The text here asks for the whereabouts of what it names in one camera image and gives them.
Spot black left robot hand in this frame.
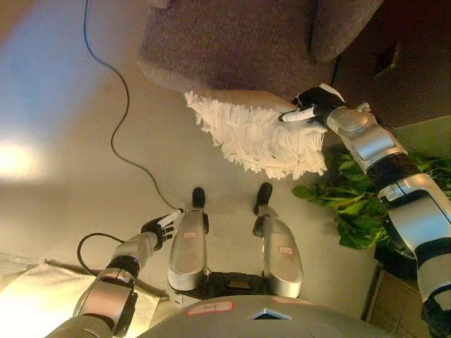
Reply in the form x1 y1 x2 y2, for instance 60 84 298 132
140 208 185 252

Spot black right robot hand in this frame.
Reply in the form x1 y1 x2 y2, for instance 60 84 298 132
278 84 347 133

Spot white fringed cloth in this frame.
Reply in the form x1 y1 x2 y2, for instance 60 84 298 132
183 89 329 182

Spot grey upholstered armchair sofa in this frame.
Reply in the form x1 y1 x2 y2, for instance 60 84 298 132
136 0 385 104

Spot silver left robot leg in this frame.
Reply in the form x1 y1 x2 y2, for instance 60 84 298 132
166 187 211 292

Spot silver robot leg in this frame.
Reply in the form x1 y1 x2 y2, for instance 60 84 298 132
166 187 211 292
252 182 305 299

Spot dark brown wooden cabinet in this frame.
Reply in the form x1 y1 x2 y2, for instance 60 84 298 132
330 0 451 130

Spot green leafy plant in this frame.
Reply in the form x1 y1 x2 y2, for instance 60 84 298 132
291 146 451 251

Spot grey robot torso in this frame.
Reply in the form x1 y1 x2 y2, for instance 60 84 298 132
136 270 400 338

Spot silver right robot leg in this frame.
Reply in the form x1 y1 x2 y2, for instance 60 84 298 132
252 182 305 299

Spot white fringed rug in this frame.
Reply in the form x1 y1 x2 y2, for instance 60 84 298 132
0 258 171 338

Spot dark plant pot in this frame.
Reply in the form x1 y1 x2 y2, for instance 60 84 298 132
373 239 424 283

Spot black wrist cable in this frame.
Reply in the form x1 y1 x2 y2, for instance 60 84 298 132
77 232 125 276

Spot thin dark floor cable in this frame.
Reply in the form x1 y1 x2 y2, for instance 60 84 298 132
82 0 185 213

